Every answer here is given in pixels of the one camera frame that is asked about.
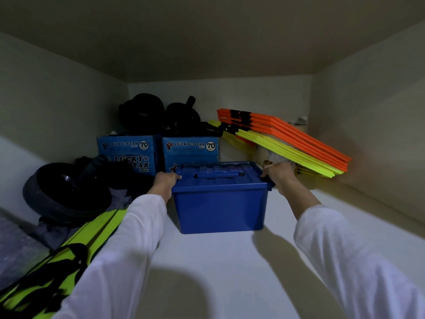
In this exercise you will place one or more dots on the stack of orange foam strips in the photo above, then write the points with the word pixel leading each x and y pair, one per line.
pixel 292 136

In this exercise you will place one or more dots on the person's left forearm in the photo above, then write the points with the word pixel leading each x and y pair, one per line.
pixel 116 259

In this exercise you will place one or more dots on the grey cloth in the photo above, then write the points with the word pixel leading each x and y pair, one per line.
pixel 54 234

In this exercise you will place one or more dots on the blue plastic storage box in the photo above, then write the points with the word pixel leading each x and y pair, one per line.
pixel 220 199

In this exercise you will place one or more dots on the person's right fingers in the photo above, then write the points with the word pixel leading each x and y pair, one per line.
pixel 267 172

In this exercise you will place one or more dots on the bubble wrap sheet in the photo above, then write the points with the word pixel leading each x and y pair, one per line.
pixel 16 245

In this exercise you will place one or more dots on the person's left hand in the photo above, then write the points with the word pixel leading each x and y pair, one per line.
pixel 163 184

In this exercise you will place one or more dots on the person's right hand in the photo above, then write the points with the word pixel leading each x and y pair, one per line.
pixel 281 176

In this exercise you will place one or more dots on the person's left fingers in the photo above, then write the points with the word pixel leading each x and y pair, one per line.
pixel 173 178

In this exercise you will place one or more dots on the black ab roller wheel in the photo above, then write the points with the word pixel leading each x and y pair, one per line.
pixel 66 192
pixel 141 112
pixel 186 117

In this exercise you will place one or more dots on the person's right forearm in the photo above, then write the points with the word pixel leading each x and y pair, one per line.
pixel 352 262

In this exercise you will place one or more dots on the stack of yellow foam strips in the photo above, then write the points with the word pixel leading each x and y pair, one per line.
pixel 285 152

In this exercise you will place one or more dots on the white plastic bag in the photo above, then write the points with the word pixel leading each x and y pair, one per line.
pixel 279 158

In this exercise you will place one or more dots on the neon green carry bag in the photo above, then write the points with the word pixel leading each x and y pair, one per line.
pixel 59 265

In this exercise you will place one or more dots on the blue cardboard paper box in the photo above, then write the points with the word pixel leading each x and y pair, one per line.
pixel 132 152
pixel 192 151

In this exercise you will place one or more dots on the white tape roll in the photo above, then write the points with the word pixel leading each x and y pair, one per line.
pixel 298 122

